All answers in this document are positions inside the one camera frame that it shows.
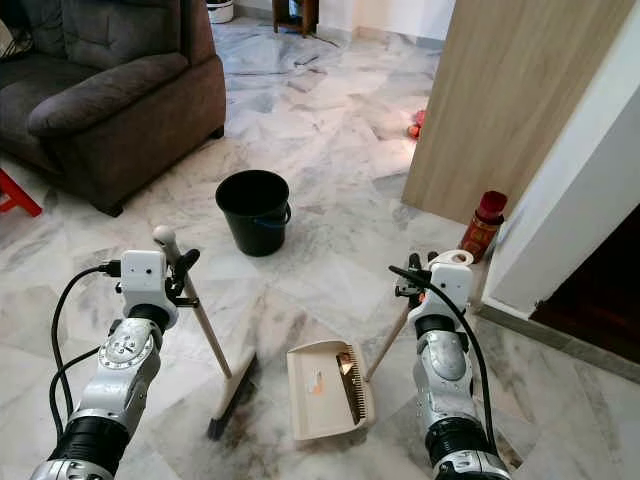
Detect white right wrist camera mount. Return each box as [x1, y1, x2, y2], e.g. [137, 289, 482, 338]
[425, 249, 475, 317]

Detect dark grey fabric sofa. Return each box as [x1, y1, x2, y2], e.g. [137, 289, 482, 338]
[0, 0, 228, 219]

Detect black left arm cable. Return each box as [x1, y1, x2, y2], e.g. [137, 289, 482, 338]
[48, 260, 122, 443]

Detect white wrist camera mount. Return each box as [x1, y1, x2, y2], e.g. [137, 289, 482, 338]
[117, 249, 174, 317]
[425, 249, 475, 317]

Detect small red toy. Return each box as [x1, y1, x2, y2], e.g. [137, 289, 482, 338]
[405, 107, 428, 140]

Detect beige broom with wooden handle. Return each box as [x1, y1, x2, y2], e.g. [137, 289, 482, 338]
[152, 225, 259, 442]

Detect white pot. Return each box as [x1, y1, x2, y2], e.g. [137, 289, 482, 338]
[205, 0, 236, 25]

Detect black plastic bucket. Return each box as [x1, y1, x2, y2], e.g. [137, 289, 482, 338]
[215, 168, 293, 259]

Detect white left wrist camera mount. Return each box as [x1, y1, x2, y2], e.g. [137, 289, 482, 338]
[117, 249, 174, 317]

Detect red bottle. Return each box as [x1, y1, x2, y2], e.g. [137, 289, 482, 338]
[458, 189, 510, 265]

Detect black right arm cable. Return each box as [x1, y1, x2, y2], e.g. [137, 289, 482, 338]
[389, 264, 497, 453]

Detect red plastic stool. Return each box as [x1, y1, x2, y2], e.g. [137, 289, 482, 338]
[0, 167, 45, 219]

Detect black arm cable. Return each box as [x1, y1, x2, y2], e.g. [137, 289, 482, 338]
[389, 264, 497, 453]
[48, 260, 122, 443]

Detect light wooden panel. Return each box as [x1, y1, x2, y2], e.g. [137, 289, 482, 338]
[400, 0, 640, 227]

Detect beige dustpan with wooden handle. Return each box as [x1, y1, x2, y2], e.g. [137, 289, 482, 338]
[286, 303, 413, 442]

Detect brown wooden furniture legs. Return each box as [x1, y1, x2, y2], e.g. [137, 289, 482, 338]
[271, 0, 320, 39]

